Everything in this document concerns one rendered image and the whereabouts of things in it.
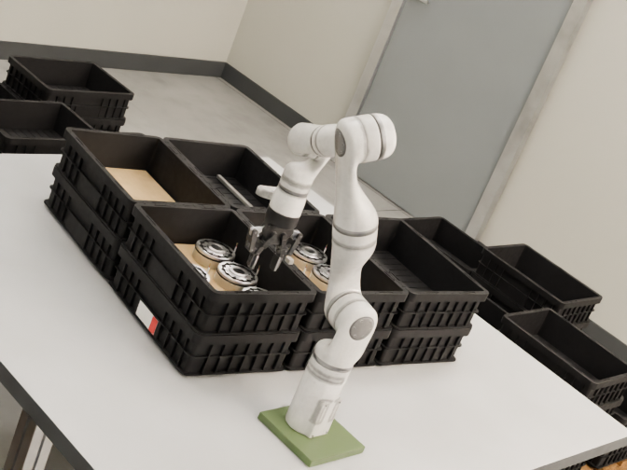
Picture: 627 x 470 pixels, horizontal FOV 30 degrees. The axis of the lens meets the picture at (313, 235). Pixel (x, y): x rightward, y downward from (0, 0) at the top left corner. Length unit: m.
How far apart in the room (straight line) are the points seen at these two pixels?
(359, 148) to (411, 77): 4.07
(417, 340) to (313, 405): 0.59
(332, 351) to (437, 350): 0.71
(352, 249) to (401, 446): 0.58
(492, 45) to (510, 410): 3.16
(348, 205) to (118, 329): 0.71
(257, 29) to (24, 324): 4.67
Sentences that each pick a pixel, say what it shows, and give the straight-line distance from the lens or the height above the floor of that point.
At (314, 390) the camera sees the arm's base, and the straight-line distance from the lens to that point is 2.53.
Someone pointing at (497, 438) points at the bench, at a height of 0.70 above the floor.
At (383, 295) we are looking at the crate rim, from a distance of 2.84.
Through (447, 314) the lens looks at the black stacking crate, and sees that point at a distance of 3.07.
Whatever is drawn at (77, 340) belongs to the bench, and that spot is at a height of 0.70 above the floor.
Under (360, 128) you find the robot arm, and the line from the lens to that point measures 2.22.
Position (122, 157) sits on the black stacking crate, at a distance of 3.22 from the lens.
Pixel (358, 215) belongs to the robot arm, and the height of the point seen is 1.25.
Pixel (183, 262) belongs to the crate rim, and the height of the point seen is 0.92.
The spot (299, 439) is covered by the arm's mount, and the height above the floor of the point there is 0.72.
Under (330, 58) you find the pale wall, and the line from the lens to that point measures 6.69.
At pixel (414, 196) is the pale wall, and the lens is 6.24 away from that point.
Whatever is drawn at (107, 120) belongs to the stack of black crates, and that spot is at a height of 0.48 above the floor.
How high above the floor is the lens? 2.04
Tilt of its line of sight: 22 degrees down
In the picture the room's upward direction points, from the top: 22 degrees clockwise
